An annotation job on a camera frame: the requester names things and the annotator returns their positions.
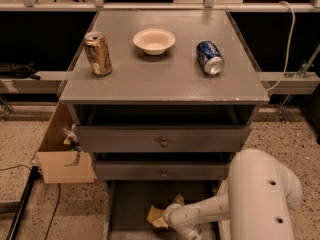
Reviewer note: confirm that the black metal floor bar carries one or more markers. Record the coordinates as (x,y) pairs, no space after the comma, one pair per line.
(22,204)

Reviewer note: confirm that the yellow sponge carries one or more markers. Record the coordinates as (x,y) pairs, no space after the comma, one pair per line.
(154,213)

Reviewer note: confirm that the grey bottom drawer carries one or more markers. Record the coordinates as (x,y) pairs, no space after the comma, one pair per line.
(130,202)

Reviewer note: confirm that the blue soda can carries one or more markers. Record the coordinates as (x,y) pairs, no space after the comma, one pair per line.
(209,58)

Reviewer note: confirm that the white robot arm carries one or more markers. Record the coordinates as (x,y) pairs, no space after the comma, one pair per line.
(261,191)

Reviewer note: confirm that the grey drawer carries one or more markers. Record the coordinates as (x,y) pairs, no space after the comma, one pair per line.
(130,202)
(152,139)
(156,170)

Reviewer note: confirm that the white bowl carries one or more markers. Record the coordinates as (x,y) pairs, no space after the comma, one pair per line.
(154,41)

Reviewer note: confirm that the metal shelf bracket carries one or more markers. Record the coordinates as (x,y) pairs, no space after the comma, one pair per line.
(301,82)

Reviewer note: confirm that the grey top drawer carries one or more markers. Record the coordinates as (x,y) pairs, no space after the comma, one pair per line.
(152,139)

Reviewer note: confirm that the gold soda can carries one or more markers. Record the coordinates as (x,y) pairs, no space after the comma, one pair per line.
(97,53)

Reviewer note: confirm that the grey middle drawer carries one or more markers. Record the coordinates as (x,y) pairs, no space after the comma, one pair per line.
(156,170)

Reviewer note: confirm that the cardboard box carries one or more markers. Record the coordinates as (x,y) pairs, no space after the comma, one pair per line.
(59,162)

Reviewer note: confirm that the grey drawer cabinet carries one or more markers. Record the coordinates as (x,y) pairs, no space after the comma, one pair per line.
(169,89)

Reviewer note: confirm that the black object on shelf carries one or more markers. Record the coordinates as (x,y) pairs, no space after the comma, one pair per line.
(18,71)

